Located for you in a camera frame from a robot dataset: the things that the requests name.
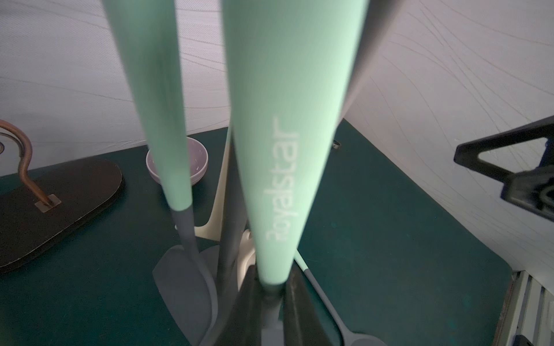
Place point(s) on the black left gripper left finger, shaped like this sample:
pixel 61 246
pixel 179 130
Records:
pixel 243 326

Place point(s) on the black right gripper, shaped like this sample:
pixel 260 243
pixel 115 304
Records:
pixel 530 190

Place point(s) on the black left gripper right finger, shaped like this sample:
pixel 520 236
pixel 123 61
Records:
pixel 301 322

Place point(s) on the mint grey spatula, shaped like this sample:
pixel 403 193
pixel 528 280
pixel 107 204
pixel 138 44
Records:
pixel 288 67
pixel 145 33
pixel 348 337

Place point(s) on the grey cream handled spoon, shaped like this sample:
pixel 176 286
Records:
pixel 368 43

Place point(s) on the grey utensil rack stand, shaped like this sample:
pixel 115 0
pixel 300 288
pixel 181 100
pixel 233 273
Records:
pixel 222 260

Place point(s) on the mint cream utensil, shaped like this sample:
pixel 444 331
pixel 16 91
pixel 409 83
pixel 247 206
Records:
pixel 212 230

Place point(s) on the lilac bowl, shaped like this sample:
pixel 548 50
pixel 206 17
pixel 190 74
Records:
pixel 198 161

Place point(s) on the copper swirl glass holder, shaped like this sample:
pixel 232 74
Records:
pixel 40 213

